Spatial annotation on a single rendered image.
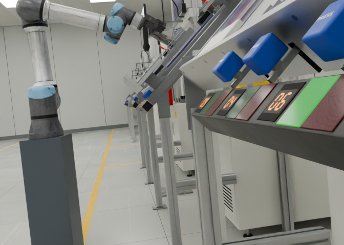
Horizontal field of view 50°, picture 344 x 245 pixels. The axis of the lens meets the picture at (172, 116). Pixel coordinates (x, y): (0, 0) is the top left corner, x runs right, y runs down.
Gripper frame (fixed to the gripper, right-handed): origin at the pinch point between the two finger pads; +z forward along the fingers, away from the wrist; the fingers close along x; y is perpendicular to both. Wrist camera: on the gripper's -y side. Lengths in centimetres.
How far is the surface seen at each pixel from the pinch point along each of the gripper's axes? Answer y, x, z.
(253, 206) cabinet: -54, -32, 60
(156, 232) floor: -89, -3, 33
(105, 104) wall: -58, 849, -47
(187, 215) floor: -79, 18, 50
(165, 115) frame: -35, -37, 7
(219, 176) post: -46, -65, 29
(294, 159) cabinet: -27, -32, 68
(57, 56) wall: 2, 849, -218
